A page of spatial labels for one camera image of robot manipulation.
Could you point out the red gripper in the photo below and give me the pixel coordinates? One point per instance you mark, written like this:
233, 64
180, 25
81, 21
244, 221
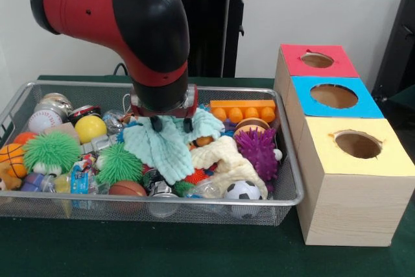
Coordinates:
162, 113

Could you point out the mint green cloth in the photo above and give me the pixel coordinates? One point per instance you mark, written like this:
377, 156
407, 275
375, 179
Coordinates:
162, 153

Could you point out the short orange toy brick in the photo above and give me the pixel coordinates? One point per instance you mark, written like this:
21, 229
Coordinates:
204, 141

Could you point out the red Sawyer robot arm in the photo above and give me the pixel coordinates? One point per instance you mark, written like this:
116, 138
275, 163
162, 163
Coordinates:
146, 30

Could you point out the silver mesh bin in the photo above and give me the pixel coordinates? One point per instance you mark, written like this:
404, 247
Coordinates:
48, 212

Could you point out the wooden box with three holes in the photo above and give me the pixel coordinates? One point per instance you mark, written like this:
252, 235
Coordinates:
350, 212

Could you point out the green spiky ball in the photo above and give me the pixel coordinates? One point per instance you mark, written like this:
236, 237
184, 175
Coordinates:
115, 163

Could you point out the cream yellow cloth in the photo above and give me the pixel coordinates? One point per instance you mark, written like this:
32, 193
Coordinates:
233, 160

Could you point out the long orange toy brick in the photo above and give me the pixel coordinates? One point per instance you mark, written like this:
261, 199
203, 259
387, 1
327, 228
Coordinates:
243, 105

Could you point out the yellow ball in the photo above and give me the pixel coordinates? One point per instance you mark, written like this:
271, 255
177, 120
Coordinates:
90, 128

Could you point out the purple spiky toy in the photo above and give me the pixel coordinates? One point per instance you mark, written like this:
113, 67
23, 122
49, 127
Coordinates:
257, 153

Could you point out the small soccer ball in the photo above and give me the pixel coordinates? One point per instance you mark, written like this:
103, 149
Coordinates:
243, 191

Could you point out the green spiky toy with eyes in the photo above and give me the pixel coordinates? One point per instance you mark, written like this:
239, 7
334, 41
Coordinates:
52, 152

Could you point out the white baseball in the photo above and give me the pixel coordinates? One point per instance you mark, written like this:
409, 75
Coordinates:
43, 121

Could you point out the small orange basketball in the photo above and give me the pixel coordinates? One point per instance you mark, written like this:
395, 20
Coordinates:
11, 160

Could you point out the black upright panel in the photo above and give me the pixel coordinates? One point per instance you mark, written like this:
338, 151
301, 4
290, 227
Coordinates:
398, 46

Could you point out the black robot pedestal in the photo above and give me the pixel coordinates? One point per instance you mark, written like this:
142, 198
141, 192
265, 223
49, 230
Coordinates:
210, 46

